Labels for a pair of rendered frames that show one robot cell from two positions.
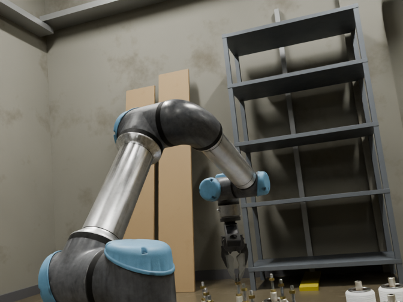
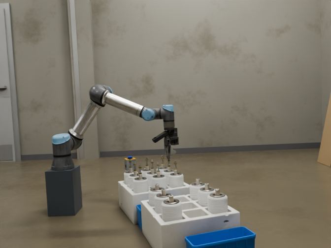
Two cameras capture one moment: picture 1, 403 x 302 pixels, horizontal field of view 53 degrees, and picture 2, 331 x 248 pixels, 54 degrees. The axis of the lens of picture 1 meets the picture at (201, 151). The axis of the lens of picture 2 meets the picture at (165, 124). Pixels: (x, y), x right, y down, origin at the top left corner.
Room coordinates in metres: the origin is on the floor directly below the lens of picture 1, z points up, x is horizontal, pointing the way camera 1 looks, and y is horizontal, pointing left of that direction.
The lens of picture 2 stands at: (0.84, -2.16, 0.71)
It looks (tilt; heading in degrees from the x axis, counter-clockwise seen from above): 4 degrees down; 75
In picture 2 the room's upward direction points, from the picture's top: 3 degrees counter-clockwise
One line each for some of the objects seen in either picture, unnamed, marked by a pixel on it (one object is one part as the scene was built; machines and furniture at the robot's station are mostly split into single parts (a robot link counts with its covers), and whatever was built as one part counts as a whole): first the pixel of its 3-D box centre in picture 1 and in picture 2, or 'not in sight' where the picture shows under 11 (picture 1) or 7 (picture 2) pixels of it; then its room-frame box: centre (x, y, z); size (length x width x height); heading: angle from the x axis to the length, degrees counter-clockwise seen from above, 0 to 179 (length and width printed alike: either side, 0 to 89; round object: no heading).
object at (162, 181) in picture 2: not in sight; (159, 190); (1.31, -0.21, 0.16); 0.10 x 0.10 x 0.18
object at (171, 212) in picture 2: not in sight; (172, 221); (1.24, -0.74, 0.16); 0.10 x 0.10 x 0.18
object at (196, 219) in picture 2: not in sight; (187, 223); (1.35, -0.62, 0.09); 0.39 x 0.39 x 0.18; 2
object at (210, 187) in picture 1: (219, 189); (153, 113); (1.34, -0.05, 0.64); 0.11 x 0.11 x 0.08; 63
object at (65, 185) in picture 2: not in sight; (64, 190); (0.73, 0.13, 0.15); 0.18 x 0.18 x 0.30; 73
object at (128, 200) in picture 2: not in sight; (153, 197); (1.30, -0.09, 0.09); 0.39 x 0.39 x 0.18; 5
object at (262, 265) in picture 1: (306, 150); not in sight; (3.01, -0.78, 0.95); 0.99 x 0.44 x 1.91; 73
